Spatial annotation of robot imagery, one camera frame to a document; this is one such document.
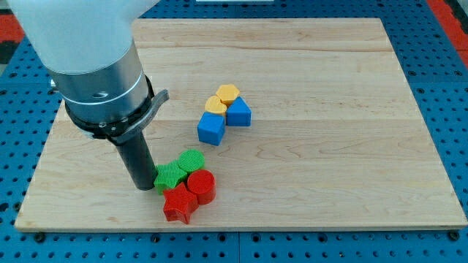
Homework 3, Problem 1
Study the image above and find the green circle block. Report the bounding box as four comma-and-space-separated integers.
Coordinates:
178, 149, 205, 173

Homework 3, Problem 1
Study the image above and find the red circle block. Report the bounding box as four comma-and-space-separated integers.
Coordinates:
187, 169, 216, 205

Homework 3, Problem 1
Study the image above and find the green star block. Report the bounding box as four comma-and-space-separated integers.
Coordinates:
154, 160, 188, 195

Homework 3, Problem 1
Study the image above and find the red star block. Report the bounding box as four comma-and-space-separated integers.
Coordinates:
163, 183, 199, 224

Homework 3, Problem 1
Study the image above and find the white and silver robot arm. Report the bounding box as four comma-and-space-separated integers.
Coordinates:
8, 0, 159, 123

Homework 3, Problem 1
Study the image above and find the blue pentagon block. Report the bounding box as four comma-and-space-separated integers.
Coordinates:
226, 97, 252, 126

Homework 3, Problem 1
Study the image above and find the blue cube block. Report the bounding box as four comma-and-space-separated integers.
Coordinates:
197, 112, 225, 146

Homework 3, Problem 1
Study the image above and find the yellow heart block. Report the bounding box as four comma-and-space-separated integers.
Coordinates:
205, 96, 227, 117

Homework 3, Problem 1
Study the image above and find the yellow hexagon block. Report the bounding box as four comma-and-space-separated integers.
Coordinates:
216, 84, 241, 107

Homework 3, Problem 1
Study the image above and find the wooden board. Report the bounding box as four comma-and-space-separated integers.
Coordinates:
15, 18, 467, 232

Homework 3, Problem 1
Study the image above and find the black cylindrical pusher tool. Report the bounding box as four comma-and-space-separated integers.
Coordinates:
111, 132, 157, 191

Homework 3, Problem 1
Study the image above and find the grey clamp bracket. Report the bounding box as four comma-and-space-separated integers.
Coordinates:
65, 76, 169, 146

